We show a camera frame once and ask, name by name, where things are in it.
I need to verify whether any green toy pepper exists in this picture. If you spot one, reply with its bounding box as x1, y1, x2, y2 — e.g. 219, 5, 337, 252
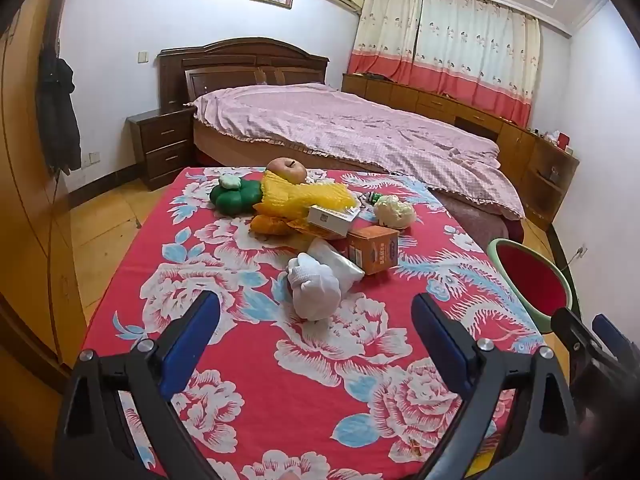
209, 175, 264, 217

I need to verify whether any wooden corner shelf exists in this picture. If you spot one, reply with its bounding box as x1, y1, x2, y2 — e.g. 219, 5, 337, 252
520, 135, 581, 231

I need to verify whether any cream and red curtain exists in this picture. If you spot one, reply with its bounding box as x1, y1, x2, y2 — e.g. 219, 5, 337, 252
415, 0, 543, 128
347, 0, 425, 92

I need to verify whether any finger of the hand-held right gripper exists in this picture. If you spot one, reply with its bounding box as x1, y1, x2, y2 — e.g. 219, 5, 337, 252
592, 314, 640, 366
550, 307, 608, 386

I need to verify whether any yellow foam fruit net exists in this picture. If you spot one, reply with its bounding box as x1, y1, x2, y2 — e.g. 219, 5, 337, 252
255, 170, 313, 220

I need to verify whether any bed with pink cover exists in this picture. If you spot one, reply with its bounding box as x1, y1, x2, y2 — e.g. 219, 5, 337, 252
192, 83, 526, 218

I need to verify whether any orange cardboard box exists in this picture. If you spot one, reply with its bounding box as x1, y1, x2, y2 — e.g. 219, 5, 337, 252
346, 225, 401, 276

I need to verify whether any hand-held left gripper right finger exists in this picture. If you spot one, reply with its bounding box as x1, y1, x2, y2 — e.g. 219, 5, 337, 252
410, 292, 593, 480

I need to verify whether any orange snack packet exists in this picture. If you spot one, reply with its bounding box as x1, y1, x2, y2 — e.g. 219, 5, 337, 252
289, 219, 348, 242

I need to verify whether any dark wooden headboard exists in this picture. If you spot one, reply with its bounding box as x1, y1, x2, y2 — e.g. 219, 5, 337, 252
158, 37, 330, 111

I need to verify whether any wooden wardrobe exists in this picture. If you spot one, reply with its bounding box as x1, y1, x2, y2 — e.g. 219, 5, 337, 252
0, 0, 91, 376

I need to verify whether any small white box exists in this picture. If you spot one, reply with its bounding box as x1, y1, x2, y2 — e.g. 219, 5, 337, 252
306, 204, 361, 237

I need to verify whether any dark hanging coat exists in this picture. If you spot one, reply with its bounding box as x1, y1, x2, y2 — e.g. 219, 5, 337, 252
36, 55, 82, 173

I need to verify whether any red floral tablecloth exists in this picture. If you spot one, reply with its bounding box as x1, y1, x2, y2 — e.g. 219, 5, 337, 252
80, 165, 546, 480

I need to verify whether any orange round fruit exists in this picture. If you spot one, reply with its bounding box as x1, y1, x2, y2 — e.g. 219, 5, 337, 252
250, 214, 293, 237

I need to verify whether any long wooden cabinet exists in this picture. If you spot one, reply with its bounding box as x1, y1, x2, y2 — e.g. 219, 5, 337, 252
341, 72, 538, 181

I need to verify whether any red apple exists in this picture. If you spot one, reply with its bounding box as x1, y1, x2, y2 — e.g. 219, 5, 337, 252
266, 157, 307, 184

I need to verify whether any clear plastic bag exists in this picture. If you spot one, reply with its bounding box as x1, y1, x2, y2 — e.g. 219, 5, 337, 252
306, 237, 366, 291

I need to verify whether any crumpled white wrap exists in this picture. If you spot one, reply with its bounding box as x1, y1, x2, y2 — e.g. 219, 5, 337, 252
374, 195, 417, 229

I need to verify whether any green bin with red liner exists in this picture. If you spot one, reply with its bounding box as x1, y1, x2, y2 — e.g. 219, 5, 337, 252
486, 238, 581, 333

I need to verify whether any dark wooden nightstand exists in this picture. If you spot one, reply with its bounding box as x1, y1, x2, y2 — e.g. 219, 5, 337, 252
126, 107, 198, 191

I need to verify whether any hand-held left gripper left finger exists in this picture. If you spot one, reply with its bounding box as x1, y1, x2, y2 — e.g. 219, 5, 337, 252
52, 290, 223, 480

